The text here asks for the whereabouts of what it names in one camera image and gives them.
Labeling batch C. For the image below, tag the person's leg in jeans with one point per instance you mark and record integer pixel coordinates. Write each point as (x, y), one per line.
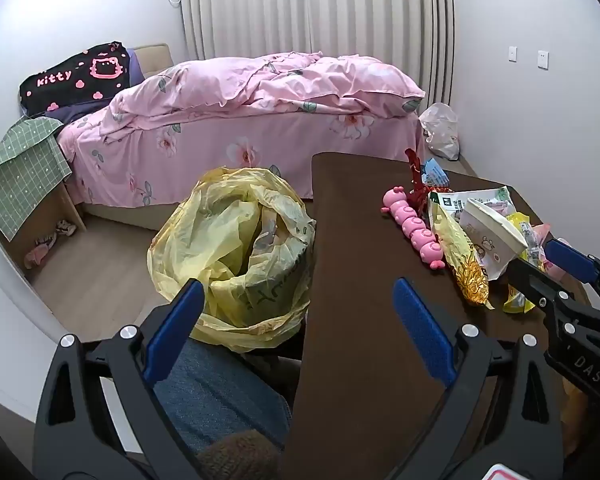
(215, 395)

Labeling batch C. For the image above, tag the green checked cloth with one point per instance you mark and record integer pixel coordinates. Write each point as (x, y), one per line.
(20, 170)

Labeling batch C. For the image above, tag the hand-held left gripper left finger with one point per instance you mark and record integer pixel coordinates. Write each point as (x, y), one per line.
(175, 330)

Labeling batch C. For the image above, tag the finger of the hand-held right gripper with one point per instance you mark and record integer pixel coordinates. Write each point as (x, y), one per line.
(572, 260)
(530, 280)

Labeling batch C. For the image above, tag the bed with pink floral sheet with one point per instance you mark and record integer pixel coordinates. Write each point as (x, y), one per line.
(230, 160)

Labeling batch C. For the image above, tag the white plastic bag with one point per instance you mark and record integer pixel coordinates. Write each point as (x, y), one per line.
(440, 130)

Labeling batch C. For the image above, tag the white pleated curtain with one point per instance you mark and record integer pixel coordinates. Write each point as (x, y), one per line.
(320, 10)

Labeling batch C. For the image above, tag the red wrapper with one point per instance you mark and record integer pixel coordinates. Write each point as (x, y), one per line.
(416, 180)

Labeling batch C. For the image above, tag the green and white packet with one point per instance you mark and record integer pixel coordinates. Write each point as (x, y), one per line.
(490, 197)

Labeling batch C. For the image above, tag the light blue packet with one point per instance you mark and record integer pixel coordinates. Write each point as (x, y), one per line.
(435, 172)

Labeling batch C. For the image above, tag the yellow packet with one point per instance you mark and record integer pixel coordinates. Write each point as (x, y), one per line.
(519, 302)

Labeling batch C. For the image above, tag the brown fuzzy jacket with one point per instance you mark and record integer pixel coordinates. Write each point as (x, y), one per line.
(240, 455)

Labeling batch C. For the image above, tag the pink caterpillar toy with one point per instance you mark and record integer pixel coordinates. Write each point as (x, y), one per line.
(410, 220)

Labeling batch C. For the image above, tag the black blanket with pink print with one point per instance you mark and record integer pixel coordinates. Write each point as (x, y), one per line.
(75, 80)

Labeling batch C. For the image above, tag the white paper cup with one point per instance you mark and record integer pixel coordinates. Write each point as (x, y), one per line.
(490, 245)

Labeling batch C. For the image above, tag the white wall socket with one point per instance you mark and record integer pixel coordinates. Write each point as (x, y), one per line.
(543, 59)
(513, 54)

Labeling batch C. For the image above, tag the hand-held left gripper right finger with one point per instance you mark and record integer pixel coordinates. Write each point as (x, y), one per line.
(422, 330)

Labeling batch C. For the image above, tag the pink floral duvet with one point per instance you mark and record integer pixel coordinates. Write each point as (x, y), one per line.
(280, 80)

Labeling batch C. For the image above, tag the beige headboard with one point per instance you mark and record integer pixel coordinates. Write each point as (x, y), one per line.
(152, 60)

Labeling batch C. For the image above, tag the pink slipper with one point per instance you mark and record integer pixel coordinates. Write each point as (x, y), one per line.
(37, 257)

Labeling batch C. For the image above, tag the golden snack packet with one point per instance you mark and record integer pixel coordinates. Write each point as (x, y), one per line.
(467, 270)

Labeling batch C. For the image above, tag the pink translucent plastic bag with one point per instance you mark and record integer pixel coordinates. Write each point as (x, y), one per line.
(542, 232)

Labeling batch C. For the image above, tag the white and black shoe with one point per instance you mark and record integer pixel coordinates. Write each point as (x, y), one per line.
(66, 229)

